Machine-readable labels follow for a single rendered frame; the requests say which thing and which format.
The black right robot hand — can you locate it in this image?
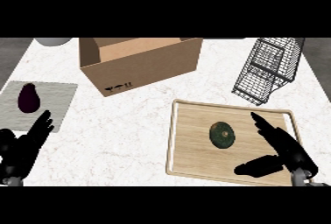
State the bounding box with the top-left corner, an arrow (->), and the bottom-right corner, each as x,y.
232,111 -> 321,179

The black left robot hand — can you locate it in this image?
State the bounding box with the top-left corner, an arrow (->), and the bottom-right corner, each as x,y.
0,109 -> 56,181

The dark green squash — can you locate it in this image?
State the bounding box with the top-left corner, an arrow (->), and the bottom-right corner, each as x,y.
209,121 -> 237,150

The pale wooden tray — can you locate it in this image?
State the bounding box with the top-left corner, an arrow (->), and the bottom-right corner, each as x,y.
164,98 -> 303,187

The dark purple eggplant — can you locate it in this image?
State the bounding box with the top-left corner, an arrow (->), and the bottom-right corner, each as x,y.
17,82 -> 42,114

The grey cloth placemat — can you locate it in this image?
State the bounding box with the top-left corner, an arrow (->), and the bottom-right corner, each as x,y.
0,80 -> 79,134

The grey round bowl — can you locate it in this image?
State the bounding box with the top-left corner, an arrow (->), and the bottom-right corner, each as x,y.
34,38 -> 74,47

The open brown cardboard box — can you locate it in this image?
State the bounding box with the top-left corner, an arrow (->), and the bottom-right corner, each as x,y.
77,38 -> 204,98

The black wire tiered basket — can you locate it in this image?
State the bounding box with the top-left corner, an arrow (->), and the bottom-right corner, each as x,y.
231,38 -> 306,107

